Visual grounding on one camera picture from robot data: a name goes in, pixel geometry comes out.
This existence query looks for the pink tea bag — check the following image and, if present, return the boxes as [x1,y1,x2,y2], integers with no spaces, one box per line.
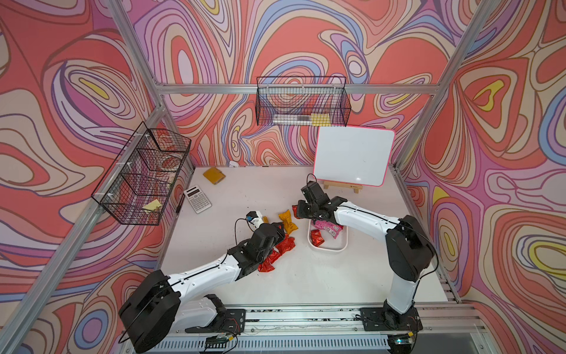
[313,220,343,239]

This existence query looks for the white plastic storage box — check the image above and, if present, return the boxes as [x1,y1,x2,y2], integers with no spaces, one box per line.
[307,220,349,254]

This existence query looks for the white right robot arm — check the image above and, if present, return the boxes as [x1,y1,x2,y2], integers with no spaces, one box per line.
[297,181,436,315]

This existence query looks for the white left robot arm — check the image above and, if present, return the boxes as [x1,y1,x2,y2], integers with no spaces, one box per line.
[119,218,286,353]

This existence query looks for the wooden easel stand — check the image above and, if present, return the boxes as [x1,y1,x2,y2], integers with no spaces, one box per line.
[323,180,363,194]

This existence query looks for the pink framed whiteboard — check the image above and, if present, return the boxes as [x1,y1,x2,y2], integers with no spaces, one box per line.
[313,126,396,187]

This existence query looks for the grey calculator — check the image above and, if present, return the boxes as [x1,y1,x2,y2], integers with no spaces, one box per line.
[184,186,212,214]

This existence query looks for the yellow square pad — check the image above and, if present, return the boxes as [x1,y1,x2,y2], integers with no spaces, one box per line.
[203,167,226,185]

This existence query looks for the yellow sticky notes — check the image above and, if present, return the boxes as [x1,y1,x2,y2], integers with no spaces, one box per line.
[310,113,333,127]

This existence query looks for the black marker pen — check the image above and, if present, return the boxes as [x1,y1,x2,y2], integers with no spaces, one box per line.
[175,193,185,214]

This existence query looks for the green circuit board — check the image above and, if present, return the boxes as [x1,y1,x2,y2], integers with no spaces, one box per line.
[205,336,234,348]

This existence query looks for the yellow note in left basket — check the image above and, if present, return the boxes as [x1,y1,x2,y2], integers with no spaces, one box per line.
[142,199,163,213]

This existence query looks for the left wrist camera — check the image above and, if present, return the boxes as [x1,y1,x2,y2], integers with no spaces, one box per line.
[246,211,264,229]

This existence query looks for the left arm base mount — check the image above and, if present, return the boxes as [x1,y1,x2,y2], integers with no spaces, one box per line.
[172,294,246,334]

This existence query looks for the black wire basket back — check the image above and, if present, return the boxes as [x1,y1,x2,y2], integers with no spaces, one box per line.
[255,75,352,127]

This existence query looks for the black wire basket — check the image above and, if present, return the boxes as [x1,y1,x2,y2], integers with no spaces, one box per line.
[255,75,352,127]
[91,122,192,226]

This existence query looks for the black wire basket left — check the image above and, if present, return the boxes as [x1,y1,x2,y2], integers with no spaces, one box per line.
[91,122,192,226]

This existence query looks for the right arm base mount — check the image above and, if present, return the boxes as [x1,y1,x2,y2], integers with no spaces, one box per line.
[355,306,423,332]

